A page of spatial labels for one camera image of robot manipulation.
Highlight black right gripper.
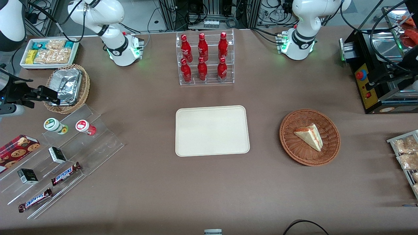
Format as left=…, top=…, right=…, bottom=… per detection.
left=0, top=76, right=61, bottom=109

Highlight cream plastic tray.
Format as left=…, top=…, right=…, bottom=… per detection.
left=175, top=105, right=250, bottom=157

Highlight tray of packaged snacks right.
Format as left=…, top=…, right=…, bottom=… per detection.
left=387, top=130, right=418, bottom=200

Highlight silver foil container stack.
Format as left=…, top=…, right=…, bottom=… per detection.
left=49, top=68, right=83, bottom=106

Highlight tan wicker basket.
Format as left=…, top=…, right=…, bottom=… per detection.
left=43, top=64, right=91, bottom=114

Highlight large clear cracker bag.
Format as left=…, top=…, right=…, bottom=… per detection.
left=33, top=48, right=72, bottom=65

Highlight white rectangular snack bin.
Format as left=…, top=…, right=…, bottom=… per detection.
left=20, top=38, right=80, bottom=70

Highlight small clear cracker bag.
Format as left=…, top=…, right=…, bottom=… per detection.
left=46, top=39, right=67, bottom=51

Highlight small black box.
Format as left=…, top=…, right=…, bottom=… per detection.
left=17, top=168, right=39, bottom=185
left=48, top=147, right=67, bottom=164

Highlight red cookie box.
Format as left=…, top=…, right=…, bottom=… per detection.
left=0, top=134, right=41, bottom=174

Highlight clear acrylic stepped display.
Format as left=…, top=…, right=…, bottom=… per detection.
left=0, top=103, right=125, bottom=220

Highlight snickers bar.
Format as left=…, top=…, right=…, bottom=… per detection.
left=51, top=162, right=82, bottom=187
left=18, top=188, right=53, bottom=213

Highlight red cola bottle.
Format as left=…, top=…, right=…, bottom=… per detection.
left=180, top=58, right=192, bottom=83
left=218, top=32, right=229, bottom=60
left=198, top=33, right=209, bottom=62
left=217, top=57, right=228, bottom=81
left=197, top=57, right=208, bottom=81
left=180, top=34, right=193, bottom=63

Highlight clear acrylic bottle rack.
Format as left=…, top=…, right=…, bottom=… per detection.
left=176, top=29, right=235, bottom=86

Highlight round brown wicker basket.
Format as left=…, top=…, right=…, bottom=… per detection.
left=279, top=109, right=341, bottom=167

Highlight wrapped triangle sandwich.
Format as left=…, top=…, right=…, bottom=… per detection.
left=293, top=123, right=324, bottom=152

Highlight black food warmer cabinet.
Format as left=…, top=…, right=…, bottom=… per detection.
left=339, top=5, right=418, bottom=115

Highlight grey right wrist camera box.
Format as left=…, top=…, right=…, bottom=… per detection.
left=0, top=104, right=25, bottom=118

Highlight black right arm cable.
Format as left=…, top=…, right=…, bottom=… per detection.
left=27, top=0, right=87, bottom=43

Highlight black left arm base cables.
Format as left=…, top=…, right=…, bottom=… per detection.
left=251, top=27, right=285, bottom=45

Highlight black cable loop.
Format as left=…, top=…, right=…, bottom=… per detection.
left=282, top=219, right=330, bottom=235

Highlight thick black warmer cable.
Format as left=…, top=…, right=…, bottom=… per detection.
left=340, top=0, right=386, bottom=33

